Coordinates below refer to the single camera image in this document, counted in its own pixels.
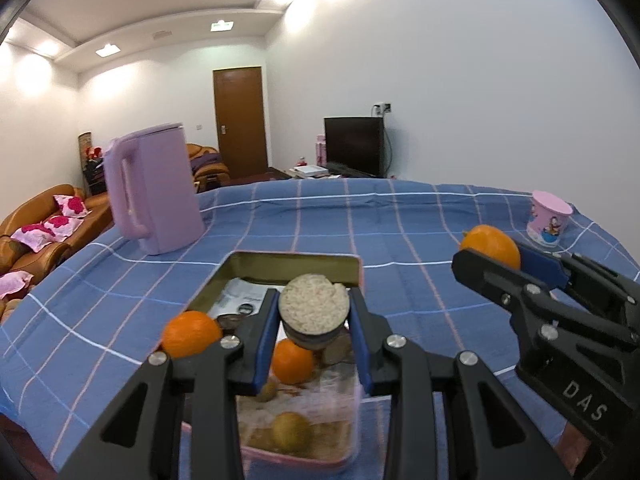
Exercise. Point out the round snack cake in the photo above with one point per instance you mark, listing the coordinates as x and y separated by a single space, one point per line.
312 305

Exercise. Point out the black television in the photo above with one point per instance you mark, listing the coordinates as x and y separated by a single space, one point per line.
354 145

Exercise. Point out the purple blanket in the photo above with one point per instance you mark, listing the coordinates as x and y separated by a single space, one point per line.
205 164

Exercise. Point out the purple electric kettle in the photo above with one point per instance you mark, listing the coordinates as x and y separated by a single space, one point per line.
160 190

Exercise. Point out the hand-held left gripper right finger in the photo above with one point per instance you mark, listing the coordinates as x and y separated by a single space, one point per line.
361 340

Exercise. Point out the pink flowered pillow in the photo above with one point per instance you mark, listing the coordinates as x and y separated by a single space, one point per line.
61 223
31 236
12 282
70 206

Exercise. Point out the white flat box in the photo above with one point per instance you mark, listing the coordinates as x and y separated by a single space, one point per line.
311 170

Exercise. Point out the ceiling vent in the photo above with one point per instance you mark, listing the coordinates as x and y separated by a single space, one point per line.
161 35

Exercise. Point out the square ceiling light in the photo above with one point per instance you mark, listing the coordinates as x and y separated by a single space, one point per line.
107 50
221 25

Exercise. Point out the brown leather sofa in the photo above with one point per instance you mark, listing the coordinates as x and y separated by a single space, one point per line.
30 205

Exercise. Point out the white printed booklet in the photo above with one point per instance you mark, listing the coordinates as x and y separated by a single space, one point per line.
240 292

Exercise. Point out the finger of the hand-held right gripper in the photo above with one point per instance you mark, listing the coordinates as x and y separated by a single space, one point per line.
542 267
485 275

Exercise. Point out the red plush toys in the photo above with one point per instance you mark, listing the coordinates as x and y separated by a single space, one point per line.
92 152

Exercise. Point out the large orange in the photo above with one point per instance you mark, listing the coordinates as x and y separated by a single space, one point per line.
190 332

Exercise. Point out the brown wooden door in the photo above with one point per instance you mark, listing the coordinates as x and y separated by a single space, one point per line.
239 120

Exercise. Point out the small orange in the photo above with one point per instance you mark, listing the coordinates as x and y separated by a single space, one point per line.
487 245
292 362

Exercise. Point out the blue checked cloth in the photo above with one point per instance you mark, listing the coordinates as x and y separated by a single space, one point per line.
400 220

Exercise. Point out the pink bottle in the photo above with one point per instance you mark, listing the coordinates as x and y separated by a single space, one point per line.
320 150

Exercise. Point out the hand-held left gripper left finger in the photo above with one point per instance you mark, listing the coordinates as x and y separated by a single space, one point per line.
265 345

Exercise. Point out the white wall socket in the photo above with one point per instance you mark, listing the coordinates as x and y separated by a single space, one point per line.
385 108

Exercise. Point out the dark side cabinet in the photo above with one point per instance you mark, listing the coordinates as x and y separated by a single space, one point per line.
95 177

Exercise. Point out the pink cartoon mug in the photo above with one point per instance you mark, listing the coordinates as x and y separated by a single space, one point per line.
547 220

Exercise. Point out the pink tin box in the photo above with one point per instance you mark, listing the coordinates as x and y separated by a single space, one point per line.
300 260

